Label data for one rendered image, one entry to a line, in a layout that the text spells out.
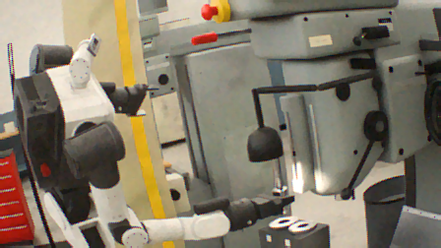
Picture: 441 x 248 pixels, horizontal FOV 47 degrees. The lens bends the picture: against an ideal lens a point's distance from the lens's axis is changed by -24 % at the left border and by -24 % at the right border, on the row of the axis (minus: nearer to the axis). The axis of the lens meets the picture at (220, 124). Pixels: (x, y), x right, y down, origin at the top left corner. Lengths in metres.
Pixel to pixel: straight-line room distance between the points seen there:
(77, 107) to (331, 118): 0.61
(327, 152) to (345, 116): 0.09
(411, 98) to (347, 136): 0.24
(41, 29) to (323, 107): 9.14
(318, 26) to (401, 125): 0.34
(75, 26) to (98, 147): 1.60
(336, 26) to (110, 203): 0.69
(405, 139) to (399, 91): 0.12
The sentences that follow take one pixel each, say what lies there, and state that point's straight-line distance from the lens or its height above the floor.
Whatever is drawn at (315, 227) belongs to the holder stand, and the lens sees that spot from 1.78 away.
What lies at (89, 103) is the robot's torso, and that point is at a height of 1.61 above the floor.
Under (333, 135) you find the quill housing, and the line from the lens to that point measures 1.33.
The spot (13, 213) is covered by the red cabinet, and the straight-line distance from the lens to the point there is 5.82.
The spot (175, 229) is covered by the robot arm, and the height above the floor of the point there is 1.23.
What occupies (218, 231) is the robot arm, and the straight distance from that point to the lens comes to 1.70.
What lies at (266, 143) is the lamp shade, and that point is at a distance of 1.28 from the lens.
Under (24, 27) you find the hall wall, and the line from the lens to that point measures 10.25.
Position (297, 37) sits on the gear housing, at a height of 1.68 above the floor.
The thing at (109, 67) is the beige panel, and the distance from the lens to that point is 2.98.
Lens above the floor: 1.73
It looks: 9 degrees down
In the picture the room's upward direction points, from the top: 11 degrees counter-clockwise
